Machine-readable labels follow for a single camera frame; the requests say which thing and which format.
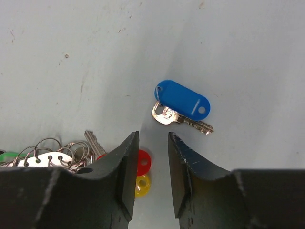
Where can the metal keyring holder red handle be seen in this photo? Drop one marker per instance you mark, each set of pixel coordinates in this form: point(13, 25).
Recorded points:
point(49, 152)

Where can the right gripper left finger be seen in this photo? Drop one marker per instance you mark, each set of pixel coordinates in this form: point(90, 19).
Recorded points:
point(99, 196)

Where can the yellow key tag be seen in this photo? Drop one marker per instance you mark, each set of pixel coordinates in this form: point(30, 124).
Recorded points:
point(142, 185)

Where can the green key tag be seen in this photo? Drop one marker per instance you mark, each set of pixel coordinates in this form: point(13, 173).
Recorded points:
point(7, 158)

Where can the blue tag key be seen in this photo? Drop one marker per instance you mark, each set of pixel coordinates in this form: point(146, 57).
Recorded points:
point(176, 103)

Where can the red key tag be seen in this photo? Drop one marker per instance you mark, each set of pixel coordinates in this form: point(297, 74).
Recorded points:
point(143, 162)

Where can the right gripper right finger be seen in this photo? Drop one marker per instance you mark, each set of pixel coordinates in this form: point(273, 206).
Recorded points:
point(206, 196)

